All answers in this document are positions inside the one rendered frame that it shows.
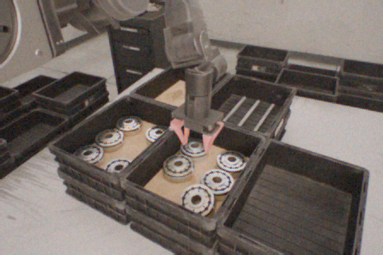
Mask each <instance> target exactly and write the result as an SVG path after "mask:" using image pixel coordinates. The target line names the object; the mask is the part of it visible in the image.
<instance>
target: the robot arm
mask: <svg viewBox="0 0 383 255"><path fill-rule="evenodd" d="M37 1H38V7H39V12H40V14H41V15H42V20H43V22H44V27H45V31H46V34H47V36H48V40H49V42H50V48H51V52H52V58H51V59H53V58H56V57H58V56H60V55H62V54H64V53H65V52H66V50H67V49H66V45H65V44H64V38H63V36H62V30H61V29H63V28H64V27H68V24H69V25H70V26H72V27H74V28H75V29H78V30H79V31H81V32H88V33H89V34H90V35H91V37H94V36H96V35H99V34H101V30H100V28H103V27H106V26H107V25H109V24H112V26H113V27H114V29H117V28H120V23H119V22H120V21H126V20H128V19H132V18H133V17H136V16H138V15H139V14H142V13H143V12H144V11H145V10H146V9H147V8H148V4H149V1H150V0H37ZM165 21H166V26H167V28H163V32H164V36H165V52H166V54H167V58H168V61H169V62H171V63H172V67H173V68H181V67H186V78H185V102H184V103H183V104H182V105H181V106H179V107H178V108H176V109H175V110H174V111H172V118H174V117H175V118H174V119H173V120H172V121H171V122H170V126H171V127H172V129H173V130H174V131H175V132H176V133H177V134H178V136H179V137H180V140H181V142H182V143H183V145H185V144H186V143H187V140H188V134H189V131H190V129H191V130H193V131H197V132H198V133H202V134H203V146H204V150H205V152H206V154H208V152H209V150H210V148H211V146H212V145H213V141H214V140H215V138H216V136H217V134H218V133H219V132H220V131H221V128H223V122H221V120H222V119H223V113H222V112H220V111H216V110H212V109H211V90H212V85H213V84H214V83H215V82H216V81H218V79H220V77H222V75H224V73H226V71H227V59H226V58H225V57H224V56H223V55H222V54H221V53H220V51H219V48H218V47H214V48H213V49H211V44H210V42H209V36H208V29H207V25H206V23H204V18H203V9H201V5H200V3H199V0H165ZM183 125H184V128H185V137H184V136H183V133H182V131H181V127H182V126H183Z"/></svg>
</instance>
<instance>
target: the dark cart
mask: <svg viewBox="0 0 383 255"><path fill-rule="evenodd" d="M149 3H151V4H154V3H155V4H159V5H161V6H162V8H161V9H159V10H158V11H151V12H144V14H143V15H138V16H136V17H133V18H132V19H128V20H126V21H120V22H119V23H120V28H117V29H114V27H113V26H112V24H109V25H107V33H108V36H109V46H110V54H111V57H112V61H113V68H114V71H115V81H116V88H117V92H118V95H119V94H121V93H122V92H124V91H125V90H126V89H127V88H129V86H131V85H133V84H134V83H136V82H137V81H139V80H141V79H142V78H144V76H145V75H147V74H148V73H149V72H150V71H152V70H153V69H154V68H162V69H166V68H168V67H170V66H171V65H172V63H171V62H169V61H168V58H167V54H166V52H165V36H164V32H163V28H167V26H166V21H165V1H160V0H150V1H149Z"/></svg>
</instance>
